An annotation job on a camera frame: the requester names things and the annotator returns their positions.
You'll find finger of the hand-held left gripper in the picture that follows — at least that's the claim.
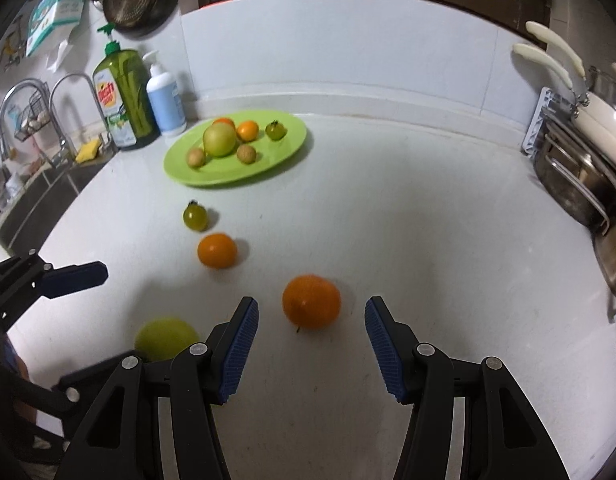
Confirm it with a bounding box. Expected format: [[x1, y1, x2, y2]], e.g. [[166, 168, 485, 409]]
[[0, 251, 109, 331], [52, 359, 154, 411]]

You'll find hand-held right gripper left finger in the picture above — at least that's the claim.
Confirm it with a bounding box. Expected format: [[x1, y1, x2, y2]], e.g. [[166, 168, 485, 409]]
[[53, 296, 260, 480]]

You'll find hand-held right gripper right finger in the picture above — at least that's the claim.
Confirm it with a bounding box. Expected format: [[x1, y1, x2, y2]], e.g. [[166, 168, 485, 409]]
[[364, 296, 571, 480]]

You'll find green apple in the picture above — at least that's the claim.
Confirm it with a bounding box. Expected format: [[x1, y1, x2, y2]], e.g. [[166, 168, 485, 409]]
[[134, 316, 201, 363]]

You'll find orange with stem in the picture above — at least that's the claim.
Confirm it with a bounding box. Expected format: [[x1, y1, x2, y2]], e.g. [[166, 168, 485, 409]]
[[281, 274, 342, 332]]

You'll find large orange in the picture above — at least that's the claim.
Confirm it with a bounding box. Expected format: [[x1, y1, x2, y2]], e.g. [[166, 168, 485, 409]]
[[197, 232, 238, 270]]

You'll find green plate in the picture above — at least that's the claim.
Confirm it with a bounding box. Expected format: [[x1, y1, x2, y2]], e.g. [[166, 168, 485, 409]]
[[163, 110, 308, 189]]

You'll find large yellow-green pear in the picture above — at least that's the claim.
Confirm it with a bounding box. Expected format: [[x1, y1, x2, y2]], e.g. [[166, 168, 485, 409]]
[[203, 124, 238, 159]]

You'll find steel sink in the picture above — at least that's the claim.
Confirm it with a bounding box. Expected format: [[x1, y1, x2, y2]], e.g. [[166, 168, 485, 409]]
[[0, 157, 107, 257]]

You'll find yellow sponge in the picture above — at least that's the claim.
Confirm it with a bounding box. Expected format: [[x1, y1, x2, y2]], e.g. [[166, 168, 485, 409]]
[[75, 139, 103, 165]]

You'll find thin steel faucet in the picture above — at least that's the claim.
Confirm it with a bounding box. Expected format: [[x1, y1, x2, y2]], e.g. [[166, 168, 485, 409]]
[[48, 73, 114, 155]]

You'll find large steel faucet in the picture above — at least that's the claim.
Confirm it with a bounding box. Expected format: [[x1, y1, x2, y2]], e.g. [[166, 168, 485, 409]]
[[0, 78, 53, 163]]

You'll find green dish soap bottle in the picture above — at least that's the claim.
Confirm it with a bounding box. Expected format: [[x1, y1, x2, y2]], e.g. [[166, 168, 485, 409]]
[[92, 24, 162, 152]]

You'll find white pump bottle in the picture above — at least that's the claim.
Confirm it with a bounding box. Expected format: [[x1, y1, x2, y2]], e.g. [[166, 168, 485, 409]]
[[141, 51, 188, 138]]

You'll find small steel pot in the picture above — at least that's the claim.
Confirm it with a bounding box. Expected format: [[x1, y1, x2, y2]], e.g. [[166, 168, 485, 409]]
[[592, 219, 616, 307]]

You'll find large steel pot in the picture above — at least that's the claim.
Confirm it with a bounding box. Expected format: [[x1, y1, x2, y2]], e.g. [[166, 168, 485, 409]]
[[532, 129, 612, 227]]

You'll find paper towel pack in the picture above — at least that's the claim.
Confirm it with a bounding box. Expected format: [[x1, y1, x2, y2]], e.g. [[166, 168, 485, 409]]
[[25, 0, 92, 72]]

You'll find white pot rack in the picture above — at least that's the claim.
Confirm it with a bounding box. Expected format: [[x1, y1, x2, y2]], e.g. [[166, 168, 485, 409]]
[[521, 87, 561, 157]]

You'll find black wire basket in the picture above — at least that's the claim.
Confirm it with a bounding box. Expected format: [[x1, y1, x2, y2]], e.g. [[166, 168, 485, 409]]
[[11, 99, 57, 142]]

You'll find yellow wall hook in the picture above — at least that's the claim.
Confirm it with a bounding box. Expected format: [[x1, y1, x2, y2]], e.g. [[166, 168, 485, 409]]
[[0, 15, 30, 69]]

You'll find white pan with white handle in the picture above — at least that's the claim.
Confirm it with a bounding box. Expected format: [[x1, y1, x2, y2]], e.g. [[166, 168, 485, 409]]
[[512, 43, 616, 167]]

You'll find steel pot with white handle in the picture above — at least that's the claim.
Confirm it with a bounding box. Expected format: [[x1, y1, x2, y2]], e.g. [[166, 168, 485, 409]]
[[525, 20, 616, 117]]

